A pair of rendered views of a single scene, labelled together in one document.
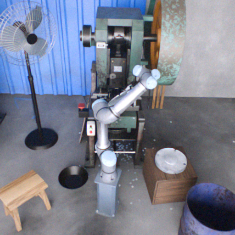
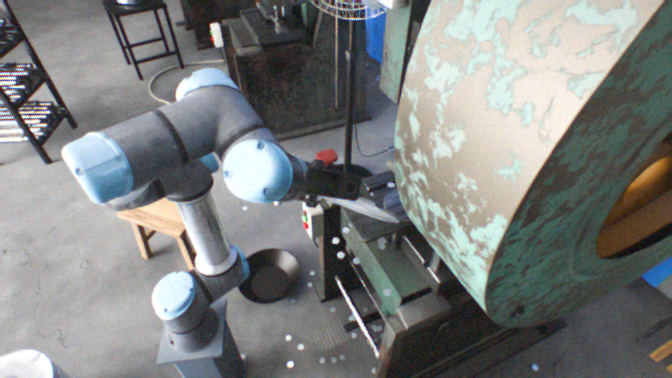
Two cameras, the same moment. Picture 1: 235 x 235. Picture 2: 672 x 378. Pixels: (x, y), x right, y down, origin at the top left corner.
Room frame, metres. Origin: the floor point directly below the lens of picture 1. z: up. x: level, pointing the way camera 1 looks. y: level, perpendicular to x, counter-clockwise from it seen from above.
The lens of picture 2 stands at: (1.66, -0.61, 1.58)
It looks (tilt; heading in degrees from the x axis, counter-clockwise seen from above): 44 degrees down; 68
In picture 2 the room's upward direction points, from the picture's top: straight up
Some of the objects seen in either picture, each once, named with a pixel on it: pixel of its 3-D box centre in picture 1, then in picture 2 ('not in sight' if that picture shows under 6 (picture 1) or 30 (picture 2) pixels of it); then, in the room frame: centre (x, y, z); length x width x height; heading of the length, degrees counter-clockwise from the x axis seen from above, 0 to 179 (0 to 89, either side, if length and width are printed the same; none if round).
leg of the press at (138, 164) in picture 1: (139, 110); (506, 304); (2.41, -0.24, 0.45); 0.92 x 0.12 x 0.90; 3
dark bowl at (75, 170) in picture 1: (73, 178); (269, 278); (1.74, 0.41, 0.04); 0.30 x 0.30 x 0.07
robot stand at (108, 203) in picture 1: (108, 192); (209, 358); (1.46, 0.05, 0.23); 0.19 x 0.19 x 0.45; 76
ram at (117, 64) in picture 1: (117, 69); not in sight; (2.22, 0.02, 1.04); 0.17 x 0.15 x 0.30; 3
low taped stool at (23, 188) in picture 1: (25, 199); (175, 229); (1.38, 0.77, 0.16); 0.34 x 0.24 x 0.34; 137
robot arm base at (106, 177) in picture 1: (108, 171); (189, 321); (1.46, 0.05, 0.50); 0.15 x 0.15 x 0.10
